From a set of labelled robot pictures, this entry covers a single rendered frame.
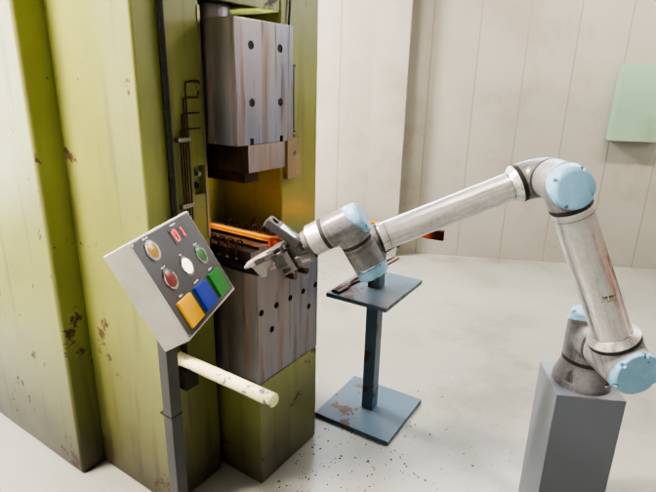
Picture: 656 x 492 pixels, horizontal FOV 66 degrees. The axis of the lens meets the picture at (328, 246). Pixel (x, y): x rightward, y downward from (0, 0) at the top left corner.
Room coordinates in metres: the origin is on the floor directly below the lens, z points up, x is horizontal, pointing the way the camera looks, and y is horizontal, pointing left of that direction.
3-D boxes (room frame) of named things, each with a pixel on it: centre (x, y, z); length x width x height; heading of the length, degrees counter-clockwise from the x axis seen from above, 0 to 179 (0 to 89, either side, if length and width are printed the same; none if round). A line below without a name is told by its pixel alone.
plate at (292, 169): (2.15, 0.16, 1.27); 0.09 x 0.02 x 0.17; 147
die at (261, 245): (1.93, 0.40, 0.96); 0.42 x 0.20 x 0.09; 57
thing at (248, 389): (1.48, 0.34, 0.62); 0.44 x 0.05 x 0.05; 57
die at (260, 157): (1.93, 0.40, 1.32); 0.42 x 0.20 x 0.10; 57
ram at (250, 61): (1.97, 0.38, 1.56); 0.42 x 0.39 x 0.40; 57
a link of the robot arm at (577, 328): (1.54, -0.90, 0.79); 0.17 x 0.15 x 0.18; 3
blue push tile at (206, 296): (1.28, 0.34, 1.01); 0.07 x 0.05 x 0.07; 172
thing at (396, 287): (2.19, -0.23, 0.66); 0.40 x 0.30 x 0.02; 148
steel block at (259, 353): (1.98, 0.38, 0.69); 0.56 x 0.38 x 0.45; 57
